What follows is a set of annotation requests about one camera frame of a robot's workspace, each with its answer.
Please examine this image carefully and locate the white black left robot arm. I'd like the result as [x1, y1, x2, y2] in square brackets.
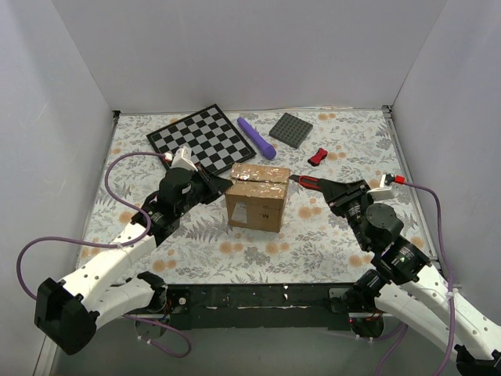
[34, 166, 232, 355]

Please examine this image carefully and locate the purple cylindrical handle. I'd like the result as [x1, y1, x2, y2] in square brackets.
[237, 117, 276, 160]

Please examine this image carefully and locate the brown cardboard express box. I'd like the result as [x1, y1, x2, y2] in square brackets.
[225, 163, 290, 233]

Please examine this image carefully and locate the red black knife cap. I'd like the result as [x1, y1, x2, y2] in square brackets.
[308, 148, 328, 167]

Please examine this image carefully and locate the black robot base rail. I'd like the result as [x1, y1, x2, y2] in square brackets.
[121, 281, 392, 342]

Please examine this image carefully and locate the dark grey studded baseplate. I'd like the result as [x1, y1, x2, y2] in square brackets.
[269, 113, 313, 149]

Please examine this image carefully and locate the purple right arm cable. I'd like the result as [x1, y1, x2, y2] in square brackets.
[375, 179, 461, 376]

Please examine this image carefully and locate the floral patterned table mat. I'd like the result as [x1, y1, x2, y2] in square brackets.
[80, 108, 435, 285]

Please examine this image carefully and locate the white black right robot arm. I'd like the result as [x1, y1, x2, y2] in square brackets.
[318, 174, 500, 375]

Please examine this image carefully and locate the black white checkerboard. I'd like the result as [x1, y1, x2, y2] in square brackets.
[146, 104, 257, 175]

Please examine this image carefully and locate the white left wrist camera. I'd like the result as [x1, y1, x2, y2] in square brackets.
[162, 145, 197, 172]

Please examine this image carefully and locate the red black utility knife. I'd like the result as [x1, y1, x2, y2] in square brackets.
[289, 175, 321, 191]

